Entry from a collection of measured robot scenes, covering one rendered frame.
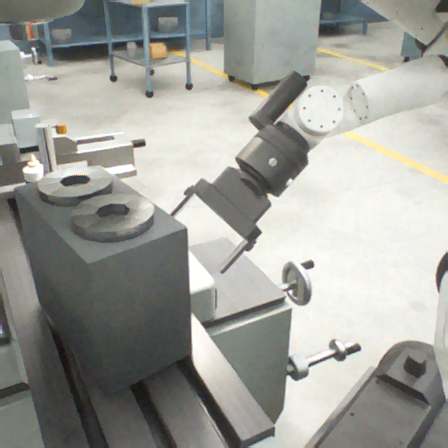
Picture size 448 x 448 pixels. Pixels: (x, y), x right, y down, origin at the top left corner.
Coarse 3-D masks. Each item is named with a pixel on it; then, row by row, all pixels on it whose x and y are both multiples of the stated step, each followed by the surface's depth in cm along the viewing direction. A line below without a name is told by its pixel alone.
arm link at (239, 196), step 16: (256, 144) 74; (240, 160) 75; (256, 160) 72; (272, 160) 72; (224, 176) 74; (240, 176) 74; (256, 176) 73; (272, 176) 72; (288, 176) 74; (208, 192) 73; (224, 192) 74; (240, 192) 74; (256, 192) 74; (272, 192) 77; (224, 208) 73; (240, 208) 74; (256, 208) 74; (240, 224) 74
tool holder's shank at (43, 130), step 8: (40, 128) 84; (48, 128) 84; (40, 136) 84; (48, 136) 85; (40, 144) 85; (48, 144) 85; (40, 152) 86; (48, 152) 86; (48, 160) 86; (48, 168) 87; (56, 168) 88
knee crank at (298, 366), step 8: (336, 344) 124; (344, 344) 125; (352, 344) 126; (320, 352) 123; (328, 352) 124; (336, 352) 124; (344, 352) 123; (352, 352) 127; (288, 360) 121; (296, 360) 119; (304, 360) 119; (312, 360) 122; (320, 360) 122; (288, 368) 119; (296, 368) 118; (304, 368) 118; (296, 376) 119; (304, 376) 119
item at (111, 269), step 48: (48, 192) 61; (96, 192) 61; (48, 240) 59; (96, 240) 54; (144, 240) 54; (48, 288) 66; (96, 288) 52; (144, 288) 56; (96, 336) 55; (144, 336) 59
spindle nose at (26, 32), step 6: (30, 24) 74; (36, 24) 75; (42, 24) 76; (12, 30) 74; (18, 30) 74; (24, 30) 74; (30, 30) 74; (36, 30) 75; (42, 30) 76; (12, 36) 75; (18, 36) 74; (24, 36) 74; (30, 36) 75; (36, 36) 75; (42, 36) 76
